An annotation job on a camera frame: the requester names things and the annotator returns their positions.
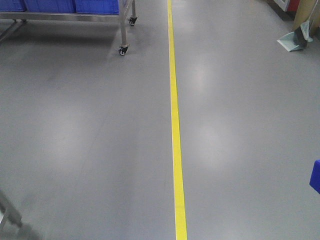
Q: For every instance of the steel wheeled shelf cart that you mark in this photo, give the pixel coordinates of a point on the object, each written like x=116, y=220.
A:
x=127, y=12

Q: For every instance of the blue plastic block part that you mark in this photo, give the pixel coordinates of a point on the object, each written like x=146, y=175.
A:
x=315, y=177

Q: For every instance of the grey dustpan with broom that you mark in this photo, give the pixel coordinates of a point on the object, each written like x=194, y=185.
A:
x=299, y=38

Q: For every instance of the blue plastic bin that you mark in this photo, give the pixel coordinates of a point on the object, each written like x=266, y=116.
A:
x=12, y=6
x=50, y=6
x=105, y=7

